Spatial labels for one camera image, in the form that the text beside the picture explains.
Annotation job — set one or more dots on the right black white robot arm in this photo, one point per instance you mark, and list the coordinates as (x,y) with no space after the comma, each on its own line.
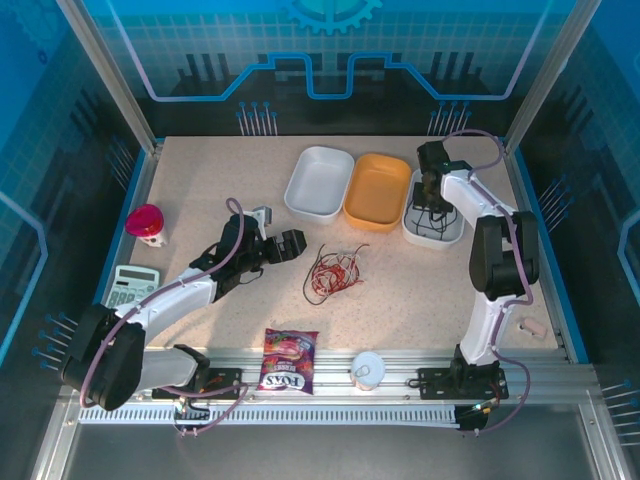
(480,320)

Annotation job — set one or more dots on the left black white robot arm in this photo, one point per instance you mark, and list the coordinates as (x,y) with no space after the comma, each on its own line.
(165,300)

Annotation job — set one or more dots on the white plastic tray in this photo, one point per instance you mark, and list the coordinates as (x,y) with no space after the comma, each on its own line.
(452,235)
(320,180)

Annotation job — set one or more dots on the orange plastic tray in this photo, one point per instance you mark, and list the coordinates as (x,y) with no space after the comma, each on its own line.
(375,190)

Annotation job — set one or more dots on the purple candy bag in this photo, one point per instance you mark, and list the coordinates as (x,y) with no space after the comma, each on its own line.
(287,360)

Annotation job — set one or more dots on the pink lidded white cup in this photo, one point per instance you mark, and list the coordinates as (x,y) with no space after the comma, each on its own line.
(145,222)

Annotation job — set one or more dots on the white calculator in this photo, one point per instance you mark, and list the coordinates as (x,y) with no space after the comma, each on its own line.
(132,282)

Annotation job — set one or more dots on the white tin can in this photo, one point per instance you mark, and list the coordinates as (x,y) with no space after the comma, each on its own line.
(370,372)

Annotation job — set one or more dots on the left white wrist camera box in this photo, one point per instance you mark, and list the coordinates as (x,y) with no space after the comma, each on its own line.
(263,216)

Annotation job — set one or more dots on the aluminium side rail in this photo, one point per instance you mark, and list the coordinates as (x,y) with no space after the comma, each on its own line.
(147,167)
(517,172)

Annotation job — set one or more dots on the aluminium mounting rail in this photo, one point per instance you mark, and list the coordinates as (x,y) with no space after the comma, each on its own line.
(335,370)

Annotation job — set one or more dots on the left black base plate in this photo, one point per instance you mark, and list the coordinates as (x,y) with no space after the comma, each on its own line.
(225,382)

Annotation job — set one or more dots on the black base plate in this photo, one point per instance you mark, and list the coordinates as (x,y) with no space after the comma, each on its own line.
(225,382)
(435,382)

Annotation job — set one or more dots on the aluminium frame post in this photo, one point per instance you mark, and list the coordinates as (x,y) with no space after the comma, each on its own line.
(110,72)
(548,72)

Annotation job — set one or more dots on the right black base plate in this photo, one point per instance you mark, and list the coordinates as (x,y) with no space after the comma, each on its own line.
(435,382)

